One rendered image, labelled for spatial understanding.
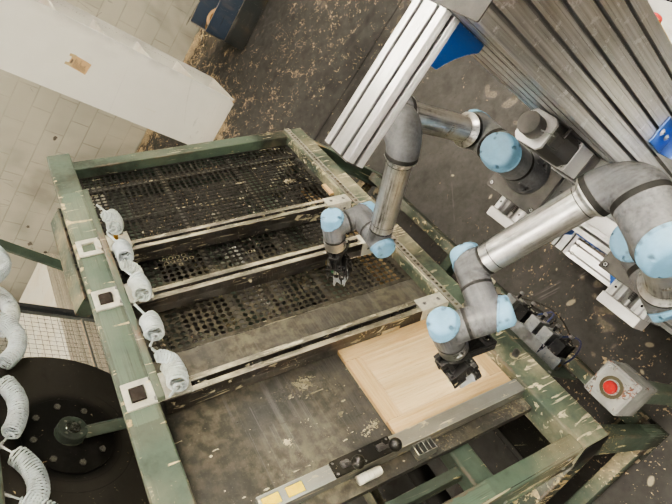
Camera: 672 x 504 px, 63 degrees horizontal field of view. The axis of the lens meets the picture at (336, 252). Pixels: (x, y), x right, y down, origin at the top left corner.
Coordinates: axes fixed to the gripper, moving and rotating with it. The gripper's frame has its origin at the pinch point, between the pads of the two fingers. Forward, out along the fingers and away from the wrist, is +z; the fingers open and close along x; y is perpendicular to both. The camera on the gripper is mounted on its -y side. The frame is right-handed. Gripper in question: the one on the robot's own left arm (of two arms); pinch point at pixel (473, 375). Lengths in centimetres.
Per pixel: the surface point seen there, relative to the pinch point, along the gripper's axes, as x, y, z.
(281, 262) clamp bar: -90, 26, 15
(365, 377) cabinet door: -30.9, 25.1, 21.6
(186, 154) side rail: -190, 35, 14
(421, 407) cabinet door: -13.1, 16.0, 26.8
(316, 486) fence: -3, 52, 3
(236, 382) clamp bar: -45, 59, 0
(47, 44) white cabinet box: -414, 80, 10
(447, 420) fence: -4.6, 11.9, 26.6
